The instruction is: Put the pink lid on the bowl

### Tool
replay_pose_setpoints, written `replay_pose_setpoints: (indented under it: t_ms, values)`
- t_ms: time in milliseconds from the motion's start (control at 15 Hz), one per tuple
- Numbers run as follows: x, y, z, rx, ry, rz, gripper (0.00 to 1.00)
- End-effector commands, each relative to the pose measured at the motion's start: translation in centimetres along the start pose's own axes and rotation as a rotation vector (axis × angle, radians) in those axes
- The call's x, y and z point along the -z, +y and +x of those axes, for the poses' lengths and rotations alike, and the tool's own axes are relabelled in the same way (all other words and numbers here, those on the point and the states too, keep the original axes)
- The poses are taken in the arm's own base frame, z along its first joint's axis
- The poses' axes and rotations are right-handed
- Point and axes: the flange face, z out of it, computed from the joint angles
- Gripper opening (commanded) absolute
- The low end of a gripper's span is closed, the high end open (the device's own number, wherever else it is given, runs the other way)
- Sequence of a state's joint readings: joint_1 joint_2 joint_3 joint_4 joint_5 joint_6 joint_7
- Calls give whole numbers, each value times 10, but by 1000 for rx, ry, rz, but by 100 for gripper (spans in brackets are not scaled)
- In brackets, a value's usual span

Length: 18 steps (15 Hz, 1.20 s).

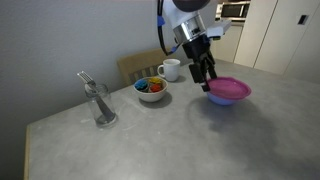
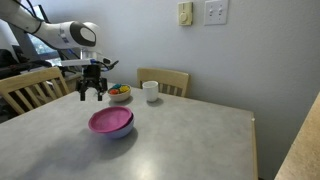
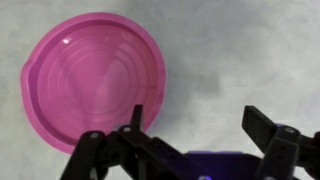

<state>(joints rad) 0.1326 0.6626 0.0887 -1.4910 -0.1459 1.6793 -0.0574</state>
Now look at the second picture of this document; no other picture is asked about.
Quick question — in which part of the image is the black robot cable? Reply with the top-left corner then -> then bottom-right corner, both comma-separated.
96,59 -> 120,72

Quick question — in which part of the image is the white cup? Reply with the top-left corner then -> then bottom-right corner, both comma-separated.
142,80 -> 160,103

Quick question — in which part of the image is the small wooden side table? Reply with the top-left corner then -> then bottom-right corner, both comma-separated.
62,71 -> 84,94

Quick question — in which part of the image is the beige wall thermostat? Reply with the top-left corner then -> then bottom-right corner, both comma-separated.
177,1 -> 194,27

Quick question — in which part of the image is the beige bowl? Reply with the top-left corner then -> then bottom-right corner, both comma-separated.
107,83 -> 132,103

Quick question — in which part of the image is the pink round plastic lid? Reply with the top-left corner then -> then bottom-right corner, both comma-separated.
87,105 -> 134,134

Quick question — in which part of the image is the beige countertop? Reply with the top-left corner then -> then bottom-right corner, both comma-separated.
274,91 -> 320,180

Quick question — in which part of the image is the white light switch plate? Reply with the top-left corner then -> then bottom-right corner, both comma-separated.
203,0 -> 229,27

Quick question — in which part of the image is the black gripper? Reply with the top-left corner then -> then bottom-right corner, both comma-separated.
75,64 -> 108,102

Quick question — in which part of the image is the blue plastic bowl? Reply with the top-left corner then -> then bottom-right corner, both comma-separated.
99,113 -> 136,140

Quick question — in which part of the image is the yellow toy piece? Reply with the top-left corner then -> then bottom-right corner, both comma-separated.
118,85 -> 131,94

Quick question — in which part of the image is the wooden chair with slatted backrest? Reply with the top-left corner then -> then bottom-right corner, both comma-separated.
0,66 -> 71,116

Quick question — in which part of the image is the wooden chair with solid backrest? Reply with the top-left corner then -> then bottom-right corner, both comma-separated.
136,67 -> 191,98

